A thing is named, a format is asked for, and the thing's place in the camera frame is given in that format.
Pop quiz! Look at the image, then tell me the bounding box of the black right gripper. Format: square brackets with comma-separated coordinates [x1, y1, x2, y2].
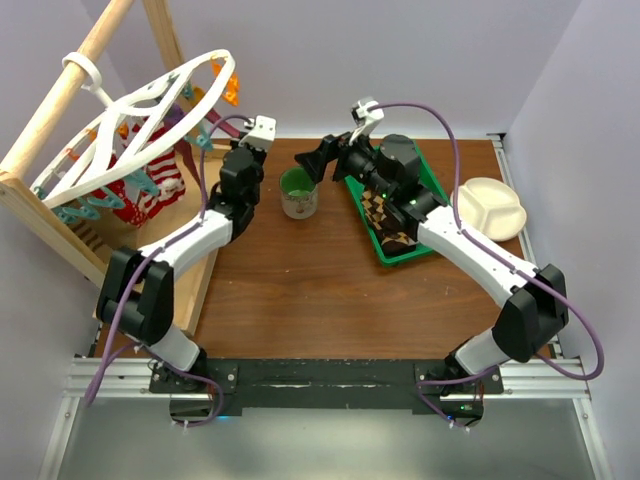
[295, 123, 395, 201]

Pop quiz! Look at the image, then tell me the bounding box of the maroon purple sock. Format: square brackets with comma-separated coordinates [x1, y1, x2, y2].
[163, 104, 221, 182]

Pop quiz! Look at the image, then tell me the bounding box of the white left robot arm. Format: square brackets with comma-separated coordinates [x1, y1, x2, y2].
[96, 131, 274, 392]

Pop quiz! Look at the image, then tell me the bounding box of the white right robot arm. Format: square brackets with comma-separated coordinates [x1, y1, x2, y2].
[294, 134, 568, 393]

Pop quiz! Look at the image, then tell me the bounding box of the white oval sock hanger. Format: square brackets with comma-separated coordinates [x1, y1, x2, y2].
[30, 49, 236, 209]

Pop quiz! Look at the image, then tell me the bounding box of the green ceramic mug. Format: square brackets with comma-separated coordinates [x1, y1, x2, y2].
[279, 166, 318, 220]

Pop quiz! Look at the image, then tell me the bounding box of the red white striped sock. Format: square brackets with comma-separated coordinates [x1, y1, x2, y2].
[86, 147, 186, 227]

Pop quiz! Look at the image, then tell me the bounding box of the green plastic tray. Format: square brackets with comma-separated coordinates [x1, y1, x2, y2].
[344, 134, 449, 267]

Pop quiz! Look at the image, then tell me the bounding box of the cream divided plate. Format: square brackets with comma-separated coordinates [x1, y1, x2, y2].
[457, 177, 527, 242]

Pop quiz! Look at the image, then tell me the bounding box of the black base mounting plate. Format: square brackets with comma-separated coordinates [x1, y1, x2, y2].
[148, 358, 504, 424]

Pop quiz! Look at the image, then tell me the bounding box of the wooden drying rack frame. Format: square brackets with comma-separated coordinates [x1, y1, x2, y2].
[0, 0, 231, 336]

